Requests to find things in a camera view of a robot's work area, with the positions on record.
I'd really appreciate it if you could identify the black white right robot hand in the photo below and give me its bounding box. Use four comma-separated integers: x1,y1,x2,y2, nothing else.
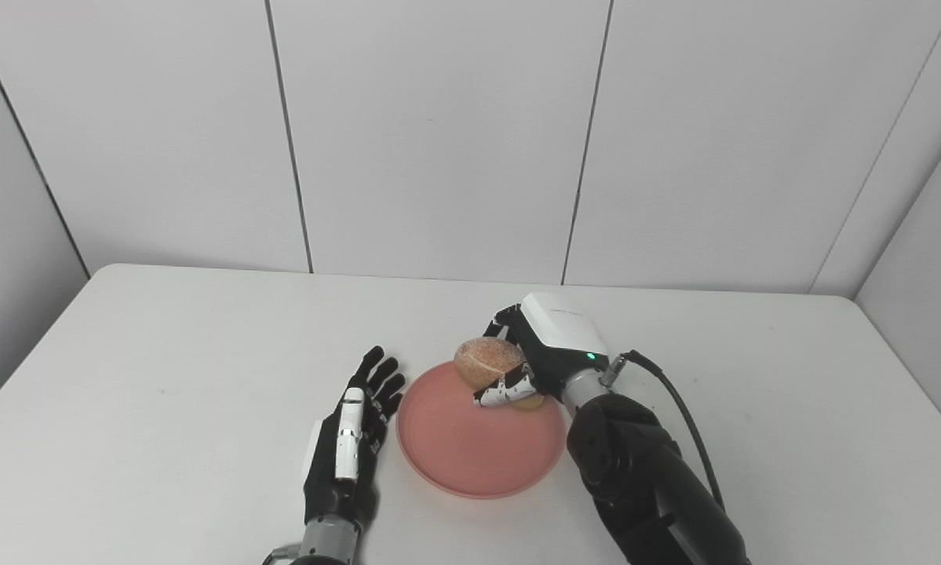
474,293,611,410

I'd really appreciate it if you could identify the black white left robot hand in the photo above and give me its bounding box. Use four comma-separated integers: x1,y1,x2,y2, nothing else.
301,346,407,528

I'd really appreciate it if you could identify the oval bread roll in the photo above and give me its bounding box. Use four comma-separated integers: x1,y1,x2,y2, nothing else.
454,337,545,411

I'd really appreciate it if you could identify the pink round plate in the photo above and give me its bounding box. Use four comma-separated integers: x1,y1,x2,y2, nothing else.
396,361,567,500

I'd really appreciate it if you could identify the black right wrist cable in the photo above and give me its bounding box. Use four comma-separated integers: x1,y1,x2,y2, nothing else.
600,350,726,511

